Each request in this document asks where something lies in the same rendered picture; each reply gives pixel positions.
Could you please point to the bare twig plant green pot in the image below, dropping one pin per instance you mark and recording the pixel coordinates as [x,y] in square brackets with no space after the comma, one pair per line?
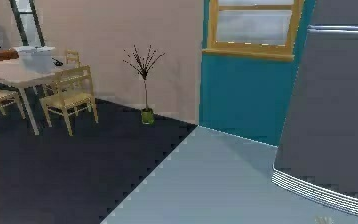
[146,100]

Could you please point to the yellow framed window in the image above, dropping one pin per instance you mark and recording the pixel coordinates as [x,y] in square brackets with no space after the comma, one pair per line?
[253,30]

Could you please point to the small black object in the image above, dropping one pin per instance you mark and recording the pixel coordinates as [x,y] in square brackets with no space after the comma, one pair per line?
[57,62]

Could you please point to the grey fridge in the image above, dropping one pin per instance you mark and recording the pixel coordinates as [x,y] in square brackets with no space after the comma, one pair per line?
[330,110]

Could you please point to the white open box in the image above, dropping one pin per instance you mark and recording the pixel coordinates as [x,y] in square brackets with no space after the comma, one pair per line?
[37,58]

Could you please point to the pale wooden dining table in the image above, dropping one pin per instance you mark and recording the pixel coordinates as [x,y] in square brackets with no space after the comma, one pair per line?
[10,75]

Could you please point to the dark framed window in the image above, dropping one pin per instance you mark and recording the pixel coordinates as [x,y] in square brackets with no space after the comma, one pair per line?
[27,20]

